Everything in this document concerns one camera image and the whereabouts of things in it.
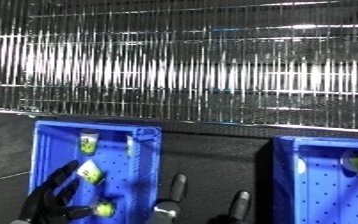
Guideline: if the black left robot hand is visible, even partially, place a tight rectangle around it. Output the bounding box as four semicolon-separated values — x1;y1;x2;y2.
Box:
15;159;98;224

